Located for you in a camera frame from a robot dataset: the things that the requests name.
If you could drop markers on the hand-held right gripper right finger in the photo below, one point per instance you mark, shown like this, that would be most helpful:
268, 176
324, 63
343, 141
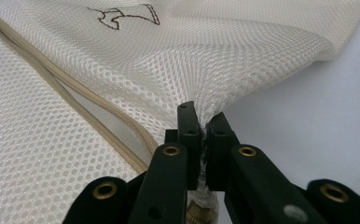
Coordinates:
246, 183

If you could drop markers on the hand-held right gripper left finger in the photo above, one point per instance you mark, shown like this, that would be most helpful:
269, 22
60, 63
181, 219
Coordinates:
165, 186

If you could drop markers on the cream mesh laundry bag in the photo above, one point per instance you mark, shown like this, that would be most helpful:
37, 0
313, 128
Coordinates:
137, 77

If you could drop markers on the white foam board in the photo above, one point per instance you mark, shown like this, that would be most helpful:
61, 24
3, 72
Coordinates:
324, 124

